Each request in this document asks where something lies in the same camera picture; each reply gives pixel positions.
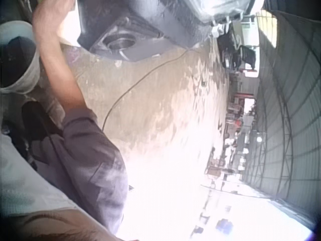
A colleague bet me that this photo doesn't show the white plastic bucket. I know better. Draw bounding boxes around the white plastic bucket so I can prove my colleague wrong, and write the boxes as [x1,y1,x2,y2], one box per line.
[0,21,41,95]

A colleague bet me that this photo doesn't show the blue box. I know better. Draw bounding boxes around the blue box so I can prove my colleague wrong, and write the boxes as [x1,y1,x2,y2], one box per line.
[215,217,234,232]

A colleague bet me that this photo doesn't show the plastic-wrapped grey machine part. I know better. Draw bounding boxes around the plastic-wrapped grey machine part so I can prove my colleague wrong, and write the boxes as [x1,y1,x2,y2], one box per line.
[184,0,254,27]

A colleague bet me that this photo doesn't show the white cabinet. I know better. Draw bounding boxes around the white cabinet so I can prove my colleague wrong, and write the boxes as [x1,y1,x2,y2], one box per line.
[240,15,259,47]

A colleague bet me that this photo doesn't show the row of workshop equipment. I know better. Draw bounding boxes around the row of workshop equipment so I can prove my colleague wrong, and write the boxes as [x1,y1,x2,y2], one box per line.
[204,91,257,183]

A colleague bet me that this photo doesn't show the person's legs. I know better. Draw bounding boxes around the person's legs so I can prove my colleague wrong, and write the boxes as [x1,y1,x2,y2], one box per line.
[0,100,65,171]

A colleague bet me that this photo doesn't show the large dark grey metal casting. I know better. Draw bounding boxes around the large dark grey metal casting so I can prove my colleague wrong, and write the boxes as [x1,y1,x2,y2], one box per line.
[76,0,214,63]

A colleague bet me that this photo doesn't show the thin black cable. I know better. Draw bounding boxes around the thin black cable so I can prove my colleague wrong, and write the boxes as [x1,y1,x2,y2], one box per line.
[101,44,204,133]

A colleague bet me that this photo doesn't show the person's right hand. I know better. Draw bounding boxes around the person's right hand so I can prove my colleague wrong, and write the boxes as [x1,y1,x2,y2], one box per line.
[32,0,76,23]

